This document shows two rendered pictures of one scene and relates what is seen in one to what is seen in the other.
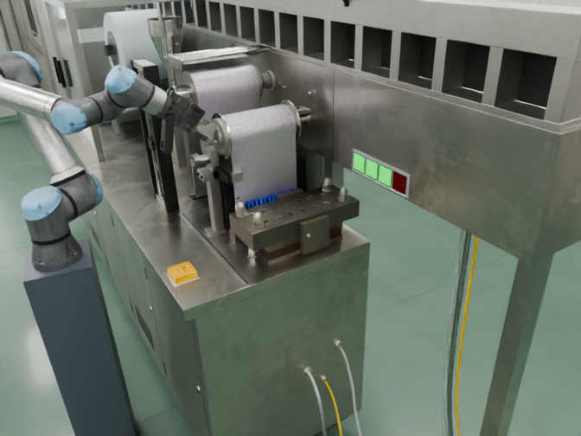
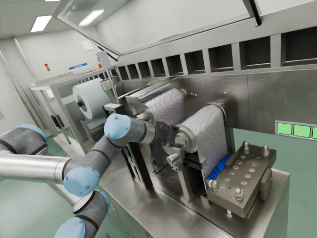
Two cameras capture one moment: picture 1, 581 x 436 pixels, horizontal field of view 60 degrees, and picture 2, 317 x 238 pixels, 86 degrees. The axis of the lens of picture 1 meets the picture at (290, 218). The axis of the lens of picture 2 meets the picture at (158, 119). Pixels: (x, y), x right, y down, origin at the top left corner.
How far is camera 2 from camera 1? 96 cm
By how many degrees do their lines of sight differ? 8
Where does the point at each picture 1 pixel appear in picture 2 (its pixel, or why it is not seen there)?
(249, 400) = not seen: outside the picture
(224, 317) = not seen: outside the picture
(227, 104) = (170, 114)
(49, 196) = (75, 231)
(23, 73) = (30, 140)
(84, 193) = (99, 209)
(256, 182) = (211, 159)
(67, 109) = (79, 174)
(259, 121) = (206, 121)
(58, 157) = not seen: hidden behind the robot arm
